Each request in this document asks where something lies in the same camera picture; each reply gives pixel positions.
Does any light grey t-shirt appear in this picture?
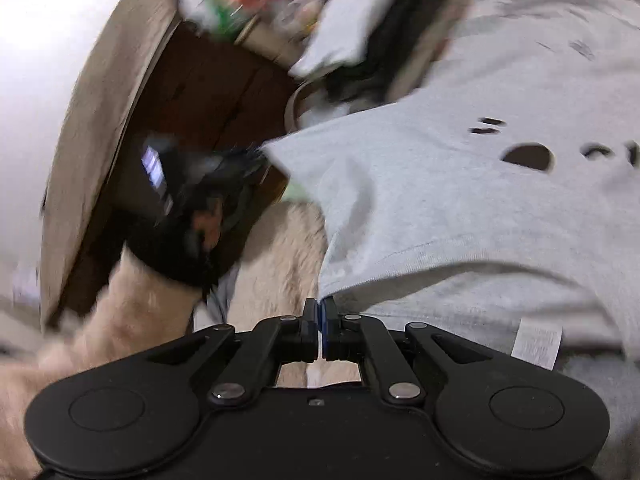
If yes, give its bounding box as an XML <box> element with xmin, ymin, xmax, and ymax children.
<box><xmin>262</xmin><ymin>0</ymin><xmax>640</xmax><ymax>480</ymax></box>

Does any black folded cloth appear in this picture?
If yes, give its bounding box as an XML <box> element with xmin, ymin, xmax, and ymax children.
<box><xmin>325</xmin><ymin>0</ymin><xmax>446</xmax><ymax>111</ymax></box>

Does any person's fluffy beige clothing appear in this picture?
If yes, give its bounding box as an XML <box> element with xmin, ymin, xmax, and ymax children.
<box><xmin>227</xmin><ymin>200</ymin><xmax>361</xmax><ymax>391</ymax></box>

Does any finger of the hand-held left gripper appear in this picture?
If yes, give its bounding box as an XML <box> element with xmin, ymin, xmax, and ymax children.
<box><xmin>221</xmin><ymin>145</ymin><xmax>274</xmax><ymax>192</ymax></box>

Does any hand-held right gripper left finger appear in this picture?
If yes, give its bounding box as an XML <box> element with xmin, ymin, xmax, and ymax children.
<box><xmin>145</xmin><ymin>298</ymin><xmax>320</xmax><ymax>407</ymax></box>

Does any person's left hand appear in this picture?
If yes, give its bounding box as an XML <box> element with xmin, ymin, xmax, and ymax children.
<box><xmin>191</xmin><ymin>200</ymin><xmax>224</xmax><ymax>253</ymax></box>

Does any beige folded cloth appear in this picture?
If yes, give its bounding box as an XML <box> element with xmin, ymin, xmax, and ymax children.
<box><xmin>387</xmin><ymin>0</ymin><xmax>468</xmax><ymax>103</ymax></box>

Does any white folded cloth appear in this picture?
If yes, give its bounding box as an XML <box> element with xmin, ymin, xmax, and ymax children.
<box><xmin>290</xmin><ymin>0</ymin><xmax>421</xmax><ymax>78</ymax></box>

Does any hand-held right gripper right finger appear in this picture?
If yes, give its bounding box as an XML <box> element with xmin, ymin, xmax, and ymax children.
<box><xmin>322</xmin><ymin>297</ymin><xmax>496</xmax><ymax>407</ymax></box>

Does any round beige container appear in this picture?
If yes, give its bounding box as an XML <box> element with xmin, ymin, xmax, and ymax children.
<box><xmin>284</xmin><ymin>80</ymin><xmax>351</xmax><ymax>133</ymax></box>

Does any person's left forearm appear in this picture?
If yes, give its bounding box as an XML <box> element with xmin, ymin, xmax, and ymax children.
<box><xmin>0</xmin><ymin>247</ymin><xmax>211</xmax><ymax>480</ymax></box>

